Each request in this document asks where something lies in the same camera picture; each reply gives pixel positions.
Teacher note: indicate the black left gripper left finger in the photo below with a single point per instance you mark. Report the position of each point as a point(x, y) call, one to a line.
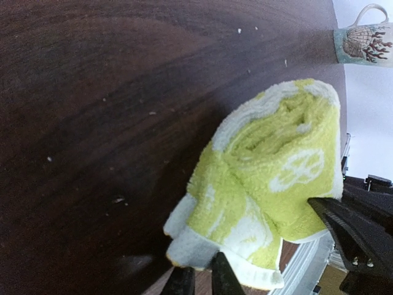
point(181, 282)

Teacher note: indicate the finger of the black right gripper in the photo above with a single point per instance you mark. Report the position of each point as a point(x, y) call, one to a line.
point(362, 230)
point(368, 190)

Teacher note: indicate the green crocodile pattern towel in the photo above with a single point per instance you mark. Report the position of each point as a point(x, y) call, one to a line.
point(249, 191)

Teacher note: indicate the aluminium front rail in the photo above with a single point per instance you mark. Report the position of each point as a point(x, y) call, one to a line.
point(306, 267)

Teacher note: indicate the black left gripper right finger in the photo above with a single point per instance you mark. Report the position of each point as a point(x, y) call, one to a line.
point(224, 281)

